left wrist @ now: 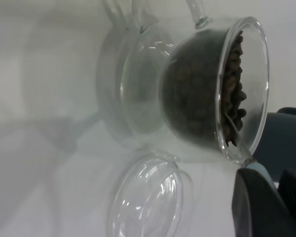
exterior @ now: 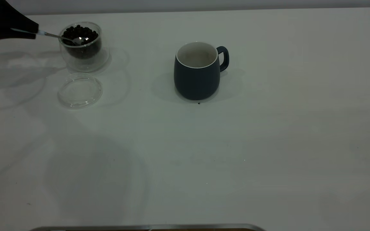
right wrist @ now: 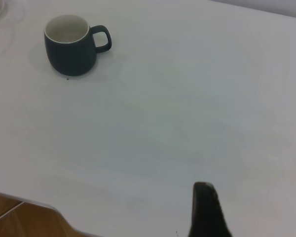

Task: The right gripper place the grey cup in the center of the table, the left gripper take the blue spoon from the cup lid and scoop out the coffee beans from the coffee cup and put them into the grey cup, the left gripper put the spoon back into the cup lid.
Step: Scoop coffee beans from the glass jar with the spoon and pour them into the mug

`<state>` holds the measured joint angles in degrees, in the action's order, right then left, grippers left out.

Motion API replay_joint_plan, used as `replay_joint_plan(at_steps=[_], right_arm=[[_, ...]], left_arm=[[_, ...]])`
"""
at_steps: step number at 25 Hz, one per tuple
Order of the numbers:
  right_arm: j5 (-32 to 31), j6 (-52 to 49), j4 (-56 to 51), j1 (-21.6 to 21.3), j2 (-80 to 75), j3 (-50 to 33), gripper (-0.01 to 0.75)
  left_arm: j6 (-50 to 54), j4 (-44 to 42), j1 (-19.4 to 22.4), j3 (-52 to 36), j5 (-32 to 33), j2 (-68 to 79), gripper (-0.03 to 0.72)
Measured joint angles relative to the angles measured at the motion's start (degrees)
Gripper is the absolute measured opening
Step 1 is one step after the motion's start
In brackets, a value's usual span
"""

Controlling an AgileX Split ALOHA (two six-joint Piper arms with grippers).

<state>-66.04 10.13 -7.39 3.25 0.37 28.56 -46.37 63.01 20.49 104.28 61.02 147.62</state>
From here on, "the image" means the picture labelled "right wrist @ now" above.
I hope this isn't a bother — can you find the white cable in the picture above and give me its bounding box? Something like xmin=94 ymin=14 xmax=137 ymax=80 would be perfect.
xmin=0 ymin=200 xmax=25 ymax=223

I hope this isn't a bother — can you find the dark blue ceramic mug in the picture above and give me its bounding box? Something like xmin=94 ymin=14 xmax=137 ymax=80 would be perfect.
xmin=43 ymin=14 xmax=112 ymax=77

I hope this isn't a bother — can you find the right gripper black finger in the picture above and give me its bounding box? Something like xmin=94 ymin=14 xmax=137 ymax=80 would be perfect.
xmin=187 ymin=182 xmax=234 ymax=237

